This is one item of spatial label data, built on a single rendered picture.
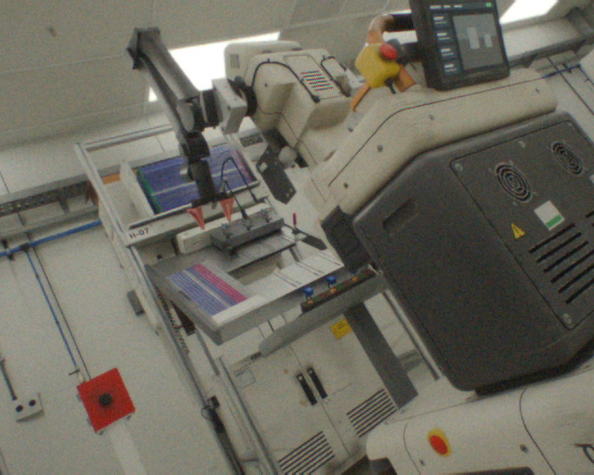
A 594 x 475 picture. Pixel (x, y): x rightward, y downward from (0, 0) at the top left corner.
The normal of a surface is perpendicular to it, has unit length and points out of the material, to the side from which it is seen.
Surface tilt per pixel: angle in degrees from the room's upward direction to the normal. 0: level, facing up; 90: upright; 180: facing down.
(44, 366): 90
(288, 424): 94
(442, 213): 90
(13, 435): 90
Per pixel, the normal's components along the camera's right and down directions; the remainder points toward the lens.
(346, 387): 0.33, -0.43
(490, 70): 0.58, -0.06
